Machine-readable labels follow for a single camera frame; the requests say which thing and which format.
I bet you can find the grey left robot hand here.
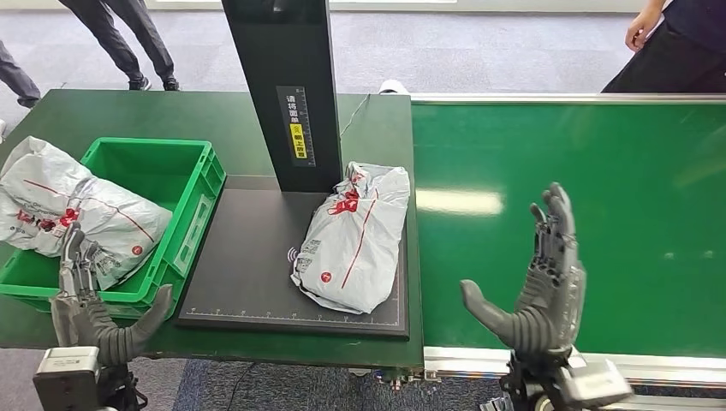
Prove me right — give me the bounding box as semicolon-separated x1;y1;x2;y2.
50;222;174;367

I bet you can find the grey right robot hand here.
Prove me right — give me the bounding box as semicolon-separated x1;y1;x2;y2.
460;182;587;360

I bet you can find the grey poly mailer package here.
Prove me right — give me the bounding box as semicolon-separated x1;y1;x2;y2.
290;161;411;315
0;135;173;291

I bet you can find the black scanner platform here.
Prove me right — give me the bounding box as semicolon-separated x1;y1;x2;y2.
176;176;411;342

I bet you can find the green plastic crate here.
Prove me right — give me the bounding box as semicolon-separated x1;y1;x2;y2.
0;137;227;320

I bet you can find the dark green table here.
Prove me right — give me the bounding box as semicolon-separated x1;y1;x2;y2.
0;88;425;370

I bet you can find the person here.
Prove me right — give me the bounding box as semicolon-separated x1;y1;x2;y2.
0;39;42;109
601;0;726;95
57;0;181;92

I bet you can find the black yellow column label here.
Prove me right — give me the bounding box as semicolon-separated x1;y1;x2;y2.
276;85;317;169

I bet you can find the person's hand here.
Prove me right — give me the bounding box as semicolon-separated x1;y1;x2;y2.
624;9;662;53

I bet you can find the black scanner column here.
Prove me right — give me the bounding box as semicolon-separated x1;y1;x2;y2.
221;0;344;194

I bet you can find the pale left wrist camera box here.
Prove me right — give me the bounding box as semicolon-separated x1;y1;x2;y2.
33;347;104;411

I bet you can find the metal bracket under table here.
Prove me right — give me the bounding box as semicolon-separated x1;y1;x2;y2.
371;367;441;392

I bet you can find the thin cable on table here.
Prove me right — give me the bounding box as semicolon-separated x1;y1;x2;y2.
339;93;372;137

